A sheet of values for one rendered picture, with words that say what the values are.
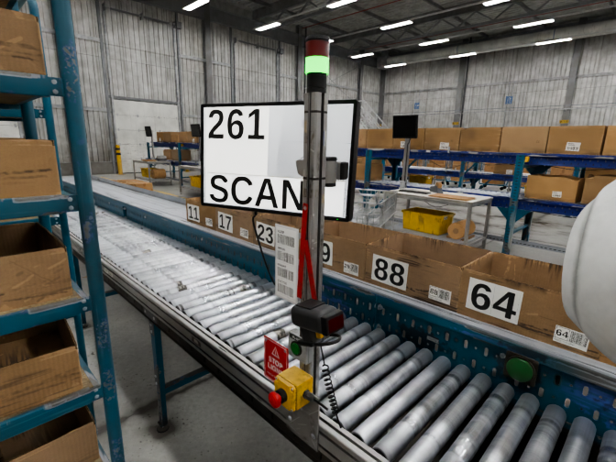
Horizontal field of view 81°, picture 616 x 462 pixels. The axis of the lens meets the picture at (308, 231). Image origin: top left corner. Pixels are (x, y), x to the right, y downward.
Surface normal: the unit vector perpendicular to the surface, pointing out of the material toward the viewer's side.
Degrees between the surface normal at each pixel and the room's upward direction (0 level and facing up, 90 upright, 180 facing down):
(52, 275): 91
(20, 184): 91
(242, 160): 86
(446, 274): 90
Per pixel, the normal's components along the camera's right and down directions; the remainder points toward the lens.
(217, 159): -0.42, 0.14
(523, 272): -0.70, 0.14
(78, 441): 0.73, 0.18
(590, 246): -0.96, -0.24
